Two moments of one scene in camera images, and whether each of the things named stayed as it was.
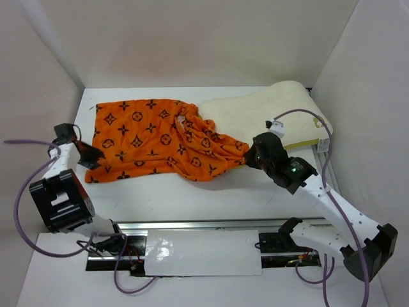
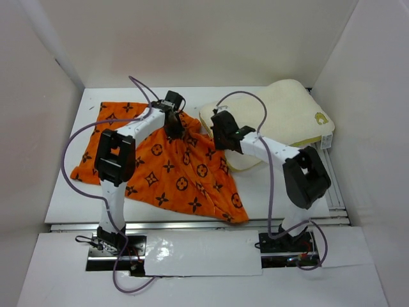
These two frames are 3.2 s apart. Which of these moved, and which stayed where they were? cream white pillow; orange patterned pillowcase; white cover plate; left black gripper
Moved: orange patterned pillowcase; left black gripper
Stayed: white cover plate; cream white pillow
